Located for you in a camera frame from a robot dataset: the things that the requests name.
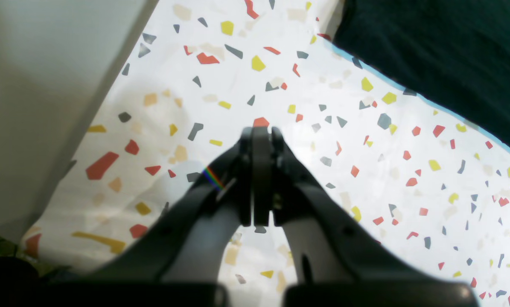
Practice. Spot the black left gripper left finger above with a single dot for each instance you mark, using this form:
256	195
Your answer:
177	262

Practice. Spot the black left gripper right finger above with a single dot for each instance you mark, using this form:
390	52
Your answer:
338	263

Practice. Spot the black t-shirt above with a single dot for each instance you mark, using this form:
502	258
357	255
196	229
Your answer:
454	52

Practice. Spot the terrazzo pattern tablecloth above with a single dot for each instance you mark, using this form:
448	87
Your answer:
428	184

